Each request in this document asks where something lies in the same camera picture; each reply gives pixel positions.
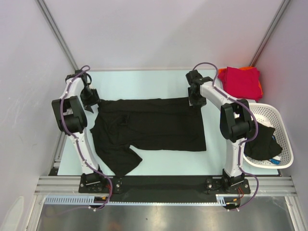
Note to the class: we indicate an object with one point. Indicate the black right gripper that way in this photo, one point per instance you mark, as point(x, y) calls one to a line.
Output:
point(202, 101)

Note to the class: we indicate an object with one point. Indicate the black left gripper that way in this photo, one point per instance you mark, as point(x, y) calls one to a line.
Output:
point(93, 101)

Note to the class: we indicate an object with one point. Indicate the black t shirt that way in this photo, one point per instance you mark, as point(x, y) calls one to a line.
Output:
point(152, 124)
point(264, 146)

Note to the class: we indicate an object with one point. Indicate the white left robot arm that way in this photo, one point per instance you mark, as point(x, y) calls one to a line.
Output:
point(69, 111)

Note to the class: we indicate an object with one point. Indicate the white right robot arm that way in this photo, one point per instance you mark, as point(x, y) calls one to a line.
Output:
point(236, 122)

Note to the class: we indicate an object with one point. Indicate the folded red t shirt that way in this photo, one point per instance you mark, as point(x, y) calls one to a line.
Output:
point(243, 81)

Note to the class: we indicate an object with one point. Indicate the white plastic laundry basket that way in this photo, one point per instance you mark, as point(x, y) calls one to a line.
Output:
point(270, 117)

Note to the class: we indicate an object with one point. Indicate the black t shirt in basket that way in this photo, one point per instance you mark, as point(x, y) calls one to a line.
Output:
point(264, 146)

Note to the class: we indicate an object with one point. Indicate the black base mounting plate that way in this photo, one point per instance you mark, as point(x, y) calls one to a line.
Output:
point(161, 189)

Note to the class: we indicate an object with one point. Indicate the blue white garment in basket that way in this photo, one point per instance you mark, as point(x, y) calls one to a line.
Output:
point(275, 160)

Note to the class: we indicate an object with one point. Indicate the right aluminium corner post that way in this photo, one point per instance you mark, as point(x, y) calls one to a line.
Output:
point(270, 31)

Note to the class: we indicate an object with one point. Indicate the aluminium corner post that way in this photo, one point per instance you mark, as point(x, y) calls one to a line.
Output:
point(42, 5)
point(270, 31)

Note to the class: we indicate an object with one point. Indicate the white slotted cable duct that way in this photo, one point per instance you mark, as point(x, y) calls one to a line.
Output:
point(75, 200)

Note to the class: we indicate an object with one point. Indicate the left aluminium corner post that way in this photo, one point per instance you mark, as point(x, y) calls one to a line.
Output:
point(42, 5)

